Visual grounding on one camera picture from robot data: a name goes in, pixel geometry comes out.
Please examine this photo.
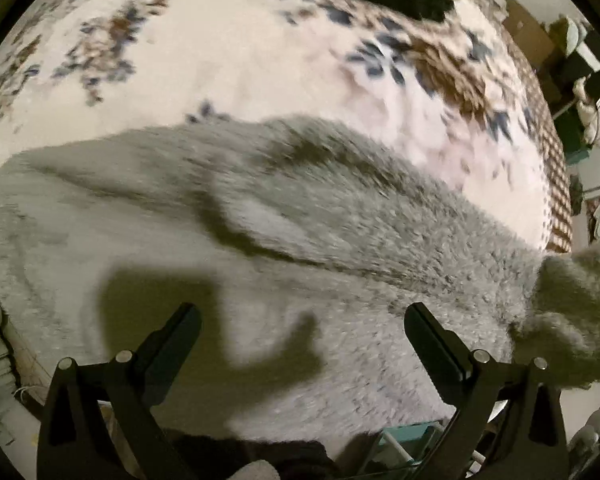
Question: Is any cardboard box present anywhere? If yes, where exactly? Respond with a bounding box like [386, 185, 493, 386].
[502, 0, 557, 67]

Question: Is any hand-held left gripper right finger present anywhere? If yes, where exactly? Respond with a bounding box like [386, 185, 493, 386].
[404, 302, 571, 480]

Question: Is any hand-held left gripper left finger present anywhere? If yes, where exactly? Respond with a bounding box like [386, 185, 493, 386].
[36, 302, 202, 480]

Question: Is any white puffer jacket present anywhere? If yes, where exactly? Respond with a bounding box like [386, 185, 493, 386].
[572, 74, 600, 145]

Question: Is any brown checked bed skirt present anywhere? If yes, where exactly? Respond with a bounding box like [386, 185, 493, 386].
[500, 25, 575, 256]

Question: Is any floral bed sheet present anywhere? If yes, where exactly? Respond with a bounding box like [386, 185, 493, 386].
[0, 0, 556, 301]

